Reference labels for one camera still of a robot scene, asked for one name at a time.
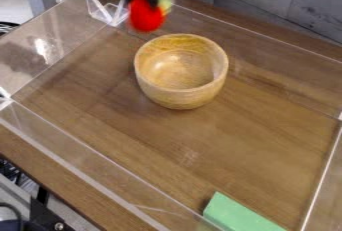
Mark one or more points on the red plush fruit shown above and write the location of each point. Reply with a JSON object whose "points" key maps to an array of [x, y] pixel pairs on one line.
{"points": [[148, 18]]}

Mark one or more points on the light wooden bowl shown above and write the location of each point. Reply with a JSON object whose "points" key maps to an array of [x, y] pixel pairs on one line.
{"points": [[181, 70]]}

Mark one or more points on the green foam block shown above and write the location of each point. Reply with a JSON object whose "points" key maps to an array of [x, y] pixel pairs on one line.
{"points": [[233, 217]]}

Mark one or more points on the clear acrylic enclosure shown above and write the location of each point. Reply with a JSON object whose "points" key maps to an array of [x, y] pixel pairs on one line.
{"points": [[138, 166]]}

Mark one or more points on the black table bracket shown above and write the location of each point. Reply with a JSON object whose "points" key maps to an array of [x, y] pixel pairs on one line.
{"points": [[43, 218]]}

